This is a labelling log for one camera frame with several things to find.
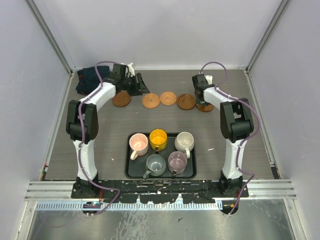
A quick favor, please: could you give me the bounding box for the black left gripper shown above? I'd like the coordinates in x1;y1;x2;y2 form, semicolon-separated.
120;73;149;97

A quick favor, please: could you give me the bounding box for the woven rattan coaster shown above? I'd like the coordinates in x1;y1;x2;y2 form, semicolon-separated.
142;93;160;109
160;91;177;106

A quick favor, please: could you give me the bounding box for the brown wooden coaster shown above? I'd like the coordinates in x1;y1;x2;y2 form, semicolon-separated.
112;91;131;108
176;93;196;110
195;103;215;113

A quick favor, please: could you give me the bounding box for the pink ceramic mug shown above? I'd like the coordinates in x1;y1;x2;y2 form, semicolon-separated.
129;133;149;160

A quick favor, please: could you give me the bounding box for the cream ceramic mug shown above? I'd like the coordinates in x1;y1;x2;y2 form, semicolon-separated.
174;131;195;159

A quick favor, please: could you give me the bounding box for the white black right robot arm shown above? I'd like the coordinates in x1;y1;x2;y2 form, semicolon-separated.
191;74;254;197

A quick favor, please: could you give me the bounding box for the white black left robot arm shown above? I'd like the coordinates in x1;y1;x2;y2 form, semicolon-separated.
66;62;149;198

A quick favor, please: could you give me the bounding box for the yellow ceramic mug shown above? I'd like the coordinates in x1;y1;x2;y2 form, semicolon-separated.
149;128;168;154

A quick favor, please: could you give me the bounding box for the dark blue folded cloth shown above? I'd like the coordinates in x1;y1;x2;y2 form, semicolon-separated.
75;66;110;96

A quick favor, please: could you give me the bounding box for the black plastic tray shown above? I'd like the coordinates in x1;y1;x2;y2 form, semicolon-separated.
124;132;197;180

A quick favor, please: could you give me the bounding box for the grey ceramic mug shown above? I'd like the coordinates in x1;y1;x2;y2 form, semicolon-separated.
143;154;167;179

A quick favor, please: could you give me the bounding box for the mauve ceramic mug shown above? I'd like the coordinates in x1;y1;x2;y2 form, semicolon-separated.
168;151;188;179

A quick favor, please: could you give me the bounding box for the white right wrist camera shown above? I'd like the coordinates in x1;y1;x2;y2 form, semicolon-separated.
204;75;213;86

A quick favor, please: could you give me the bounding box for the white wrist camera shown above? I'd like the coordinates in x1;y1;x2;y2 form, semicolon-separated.
204;75;213;86
125;62;136;78

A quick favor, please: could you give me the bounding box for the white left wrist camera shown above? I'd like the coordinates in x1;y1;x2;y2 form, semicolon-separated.
125;62;136;78

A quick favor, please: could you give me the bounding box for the black mounting base plate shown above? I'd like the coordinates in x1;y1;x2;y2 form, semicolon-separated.
71;179;241;204

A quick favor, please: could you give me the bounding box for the white slotted cable duct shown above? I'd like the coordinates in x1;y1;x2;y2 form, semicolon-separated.
35;200;223;212

